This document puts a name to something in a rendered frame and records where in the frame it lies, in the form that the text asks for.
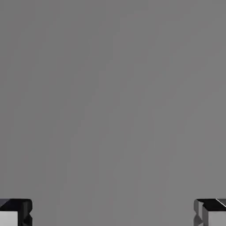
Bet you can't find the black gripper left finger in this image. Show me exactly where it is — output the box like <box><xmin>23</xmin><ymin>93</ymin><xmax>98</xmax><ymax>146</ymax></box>
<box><xmin>0</xmin><ymin>198</ymin><xmax>34</xmax><ymax>226</ymax></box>

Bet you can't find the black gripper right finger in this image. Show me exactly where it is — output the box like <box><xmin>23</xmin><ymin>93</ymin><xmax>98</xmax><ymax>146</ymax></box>
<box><xmin>193</xmin><ymin>198</ymin><xmax>226</xmax><ymax>226</ymax></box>

